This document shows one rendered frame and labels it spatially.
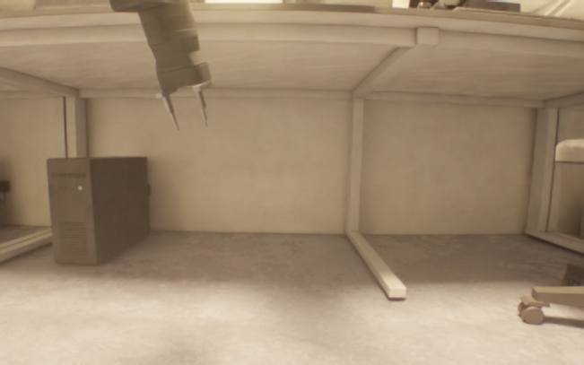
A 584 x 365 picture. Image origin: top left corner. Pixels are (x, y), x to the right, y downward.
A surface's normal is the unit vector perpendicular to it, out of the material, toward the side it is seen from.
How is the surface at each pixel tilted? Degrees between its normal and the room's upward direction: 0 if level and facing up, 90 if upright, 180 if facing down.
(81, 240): 90
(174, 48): 122
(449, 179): 90
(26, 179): 90
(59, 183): 90
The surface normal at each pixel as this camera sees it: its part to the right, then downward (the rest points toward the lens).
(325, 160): 0.00, 0.11
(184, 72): -0.13, 0.49
